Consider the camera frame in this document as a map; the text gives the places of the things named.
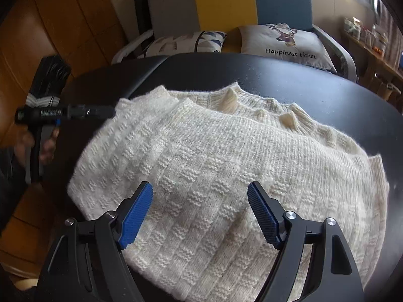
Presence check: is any grey deer print cushion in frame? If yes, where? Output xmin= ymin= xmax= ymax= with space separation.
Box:
xmin=234 ymin=23 xmax=337 ymax=73

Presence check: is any person's left hand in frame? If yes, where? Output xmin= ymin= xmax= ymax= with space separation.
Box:
xmin=13 ymin=126 xmax=60 ymax=167

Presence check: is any brown wooden wardrobe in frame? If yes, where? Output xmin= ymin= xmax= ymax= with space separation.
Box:
xmin=0 ymin=0 xmax=128 ymax=152

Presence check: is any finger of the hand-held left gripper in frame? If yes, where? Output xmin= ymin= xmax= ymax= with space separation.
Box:
xmin=64 ymin=103 xmax=116 ymax=120

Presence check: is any person's left forearm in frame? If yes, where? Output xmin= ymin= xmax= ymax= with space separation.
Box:
xmin=0 ymin=146 xmax=33 ymax=236

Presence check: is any wooden side table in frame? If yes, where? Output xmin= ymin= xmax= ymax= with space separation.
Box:
xmin=342 ymin=28 xmax=403 ymax=104

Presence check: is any white knitted sweater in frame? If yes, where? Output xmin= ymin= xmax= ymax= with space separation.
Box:
xmin=68 ymin=82 xmax=391 ymax=301

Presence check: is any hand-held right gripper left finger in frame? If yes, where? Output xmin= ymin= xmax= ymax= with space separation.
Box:
xmin=38 ymin=181 xmax=154 ymax=302

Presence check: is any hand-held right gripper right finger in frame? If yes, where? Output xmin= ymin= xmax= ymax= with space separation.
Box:
xmin=247 ymin=181 xmax=362 ymax=302

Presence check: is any grey yellow blue sofa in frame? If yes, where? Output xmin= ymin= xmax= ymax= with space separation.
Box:
xmin=111 ymin=0 xmax=358 ymax=84

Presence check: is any triangle pattern cushion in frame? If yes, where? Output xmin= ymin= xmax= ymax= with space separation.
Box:
xmin=139 ymin=30 xmax=228 ymax=59

